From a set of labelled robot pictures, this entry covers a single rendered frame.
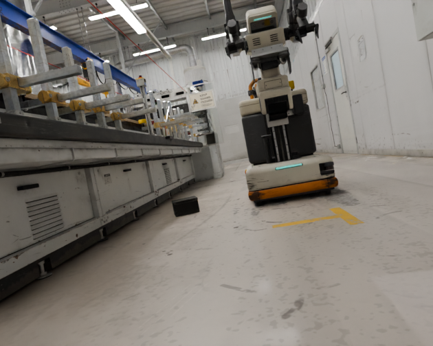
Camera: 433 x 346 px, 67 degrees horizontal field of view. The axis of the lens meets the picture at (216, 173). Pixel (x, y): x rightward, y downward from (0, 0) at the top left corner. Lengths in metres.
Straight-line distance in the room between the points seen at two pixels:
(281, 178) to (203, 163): 3.91
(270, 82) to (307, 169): 0.67
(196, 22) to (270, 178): 9.96
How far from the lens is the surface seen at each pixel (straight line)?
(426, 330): 0.83
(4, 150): 1.37
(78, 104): 1.84
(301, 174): 2.34
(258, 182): 2.32
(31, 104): 1.75
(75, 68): 1.37
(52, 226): 1.90
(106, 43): 12.60
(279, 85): 2.43
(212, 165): 5.99
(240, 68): 12.63
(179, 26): 12.01
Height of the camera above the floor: 0.42
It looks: 3 degrees down
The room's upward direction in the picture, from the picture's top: 11 degrees counter-clockwise
